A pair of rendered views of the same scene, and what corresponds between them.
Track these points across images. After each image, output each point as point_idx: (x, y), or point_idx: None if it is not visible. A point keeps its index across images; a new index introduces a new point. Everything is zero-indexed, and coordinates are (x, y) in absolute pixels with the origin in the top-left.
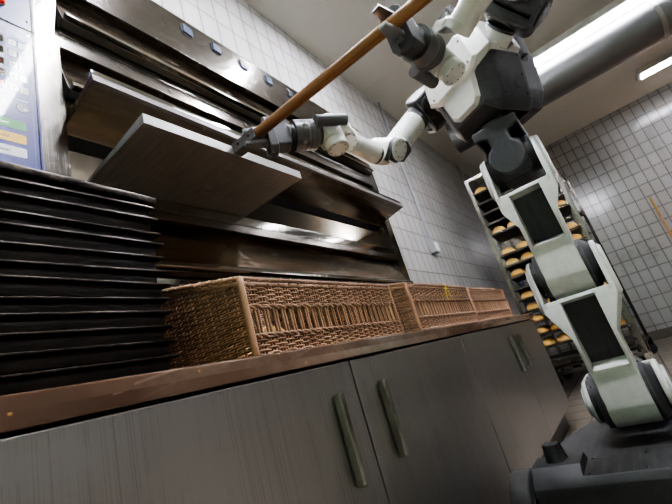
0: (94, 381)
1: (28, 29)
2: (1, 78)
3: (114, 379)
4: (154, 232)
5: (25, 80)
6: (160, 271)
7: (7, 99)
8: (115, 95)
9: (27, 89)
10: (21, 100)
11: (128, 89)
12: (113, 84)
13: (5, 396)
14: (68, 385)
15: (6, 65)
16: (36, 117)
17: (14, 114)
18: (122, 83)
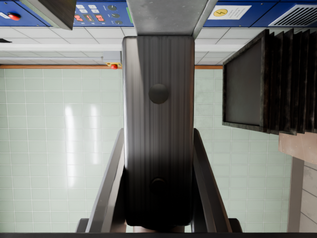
0: (309, 162)
1: (13, 2)
2: (93, 15)
3: (313, 164)
4: (285, 131)
5: (79, 5)
6: (310, 132)
7: (111, 13)
8: (56, 4)
9: (88, 5)
10: (104, 8)
11: (32, 3)
12: (51, 17)
13: (295, 157)
14: (304, 160)
15: (77, 13)
16: (114, 1)
17: (121, 11)
18: (28, 6)
